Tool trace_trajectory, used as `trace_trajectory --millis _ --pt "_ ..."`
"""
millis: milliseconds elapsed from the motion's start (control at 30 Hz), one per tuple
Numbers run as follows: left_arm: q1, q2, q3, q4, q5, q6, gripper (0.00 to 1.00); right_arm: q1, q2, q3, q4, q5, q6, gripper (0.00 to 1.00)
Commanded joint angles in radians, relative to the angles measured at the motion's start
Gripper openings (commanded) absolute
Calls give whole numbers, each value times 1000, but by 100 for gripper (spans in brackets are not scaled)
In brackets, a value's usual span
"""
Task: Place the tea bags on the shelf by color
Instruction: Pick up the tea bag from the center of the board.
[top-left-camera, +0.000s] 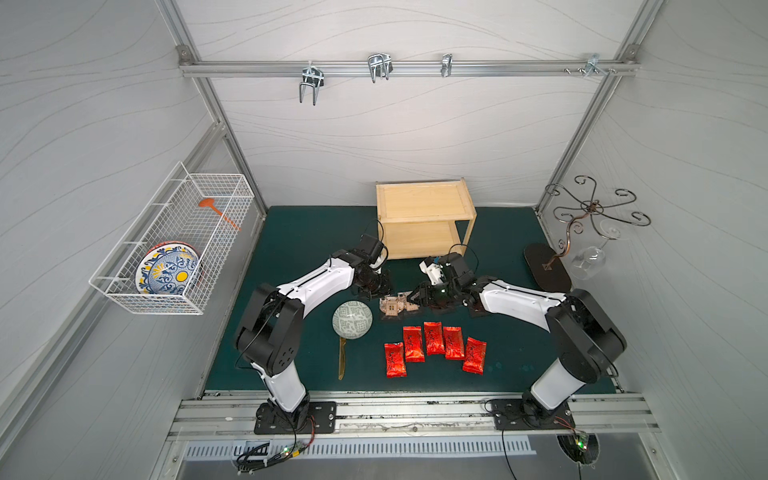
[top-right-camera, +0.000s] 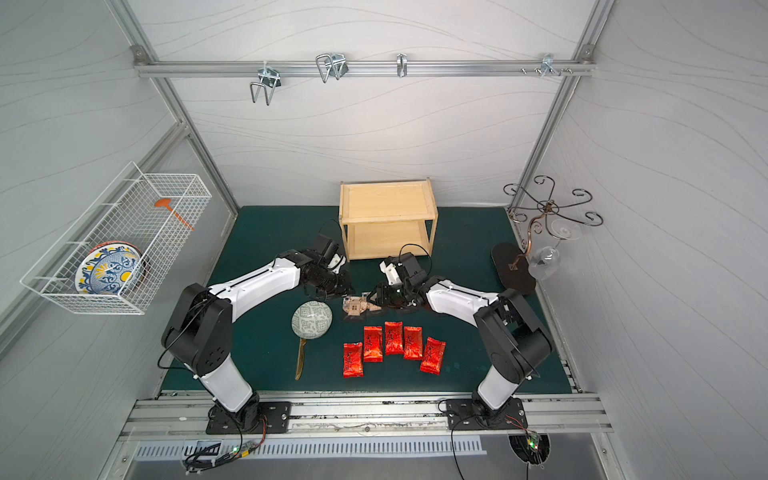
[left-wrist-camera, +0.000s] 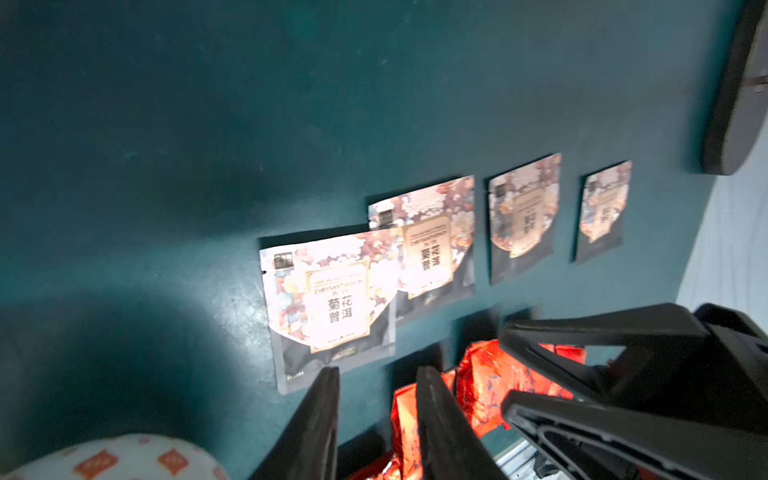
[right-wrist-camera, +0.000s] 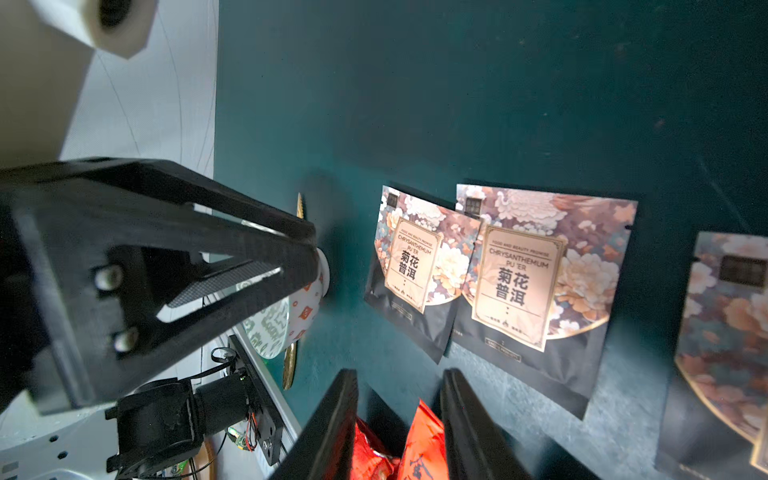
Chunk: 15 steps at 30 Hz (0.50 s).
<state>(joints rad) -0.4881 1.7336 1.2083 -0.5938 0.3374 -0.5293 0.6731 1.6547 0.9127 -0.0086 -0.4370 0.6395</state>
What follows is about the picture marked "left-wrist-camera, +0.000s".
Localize red tea bag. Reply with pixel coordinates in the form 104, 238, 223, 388
347, 383, 423, 480
455, 340, 573, 437

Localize green table mat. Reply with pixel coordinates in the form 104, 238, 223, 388
1, 1, 741, 479

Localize floral tea bag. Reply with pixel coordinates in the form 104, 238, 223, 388
574, 160, 633, 264
368, 175, 475, 324
259, 227, 404, 395
487, 153, 562, 285

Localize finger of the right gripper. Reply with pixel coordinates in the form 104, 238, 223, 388
502, 391, 767, 479
499, 303, 710, 402

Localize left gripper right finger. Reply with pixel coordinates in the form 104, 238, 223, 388
416, 366, 506, 480

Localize green patterned hand fan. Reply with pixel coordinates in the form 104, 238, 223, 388
1, 434, 228, 480

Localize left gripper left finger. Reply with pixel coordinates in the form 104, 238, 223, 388
251, 367, 340, 479

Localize copper glass holder stand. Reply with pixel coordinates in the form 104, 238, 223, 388
700, 0, 767, 176

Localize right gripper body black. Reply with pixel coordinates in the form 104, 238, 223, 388
689, 303, 767, 435

